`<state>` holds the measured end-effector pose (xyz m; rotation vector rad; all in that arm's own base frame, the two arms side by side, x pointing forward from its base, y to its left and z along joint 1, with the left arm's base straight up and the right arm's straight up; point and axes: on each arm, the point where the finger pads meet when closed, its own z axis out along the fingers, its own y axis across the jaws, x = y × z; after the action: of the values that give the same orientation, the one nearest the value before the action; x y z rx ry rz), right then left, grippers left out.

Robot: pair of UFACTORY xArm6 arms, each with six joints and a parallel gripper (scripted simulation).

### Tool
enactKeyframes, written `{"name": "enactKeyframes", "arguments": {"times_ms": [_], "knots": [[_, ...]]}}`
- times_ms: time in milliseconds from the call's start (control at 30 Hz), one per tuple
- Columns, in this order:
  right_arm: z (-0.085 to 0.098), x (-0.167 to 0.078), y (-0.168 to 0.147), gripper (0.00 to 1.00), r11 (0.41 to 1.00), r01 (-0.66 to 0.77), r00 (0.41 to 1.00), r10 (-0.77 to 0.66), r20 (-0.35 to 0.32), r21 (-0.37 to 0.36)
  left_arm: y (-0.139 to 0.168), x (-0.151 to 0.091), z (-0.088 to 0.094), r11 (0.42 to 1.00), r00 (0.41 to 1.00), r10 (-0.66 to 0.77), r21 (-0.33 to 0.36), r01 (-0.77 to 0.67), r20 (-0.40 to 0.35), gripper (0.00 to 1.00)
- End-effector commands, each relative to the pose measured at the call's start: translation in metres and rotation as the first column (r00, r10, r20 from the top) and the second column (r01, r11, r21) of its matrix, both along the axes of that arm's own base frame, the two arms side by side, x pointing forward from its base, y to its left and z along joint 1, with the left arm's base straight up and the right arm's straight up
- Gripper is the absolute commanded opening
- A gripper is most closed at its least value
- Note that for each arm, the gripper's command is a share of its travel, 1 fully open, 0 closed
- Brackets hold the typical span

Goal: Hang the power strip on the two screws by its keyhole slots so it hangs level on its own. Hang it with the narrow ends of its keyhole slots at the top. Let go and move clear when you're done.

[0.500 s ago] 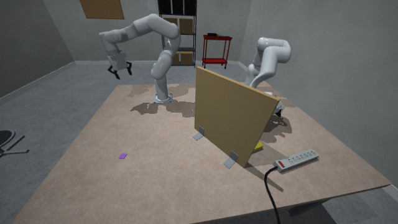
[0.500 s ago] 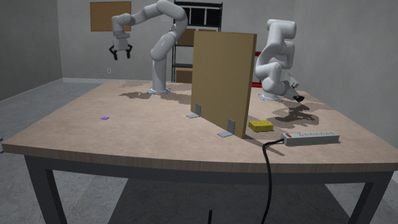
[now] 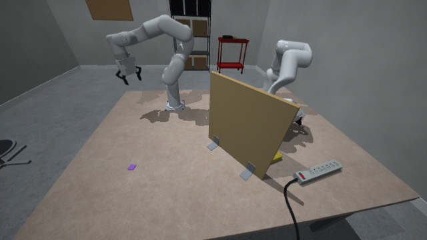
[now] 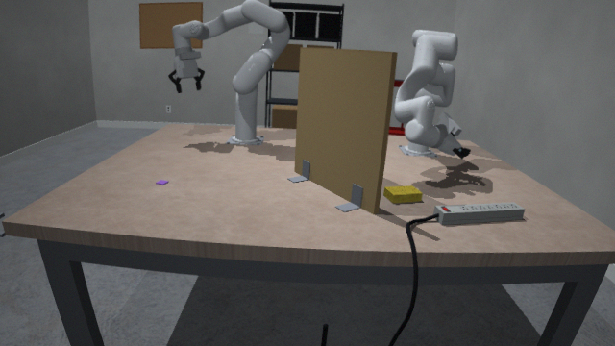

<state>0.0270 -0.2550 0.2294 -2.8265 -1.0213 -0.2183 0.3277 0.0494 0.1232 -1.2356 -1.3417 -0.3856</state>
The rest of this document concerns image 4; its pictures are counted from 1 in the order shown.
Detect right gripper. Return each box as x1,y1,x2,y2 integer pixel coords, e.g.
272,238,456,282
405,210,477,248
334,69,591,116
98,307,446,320
168,55,205,93

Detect grey l-shaped bracket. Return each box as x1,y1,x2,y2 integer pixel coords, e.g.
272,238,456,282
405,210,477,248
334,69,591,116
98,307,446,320
335,184,363,212
287,160,310,183

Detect brown wooden board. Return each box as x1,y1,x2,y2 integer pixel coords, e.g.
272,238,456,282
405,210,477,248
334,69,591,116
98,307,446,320
294,47,397,214

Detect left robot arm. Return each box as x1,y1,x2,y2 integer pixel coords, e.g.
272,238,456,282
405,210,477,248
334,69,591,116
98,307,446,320
394,30,462,155

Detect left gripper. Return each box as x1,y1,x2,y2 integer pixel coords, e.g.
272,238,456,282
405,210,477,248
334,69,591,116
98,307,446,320
437,133,471,159

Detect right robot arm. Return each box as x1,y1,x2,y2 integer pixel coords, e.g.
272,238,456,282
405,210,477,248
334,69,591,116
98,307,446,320
172,0,290,143

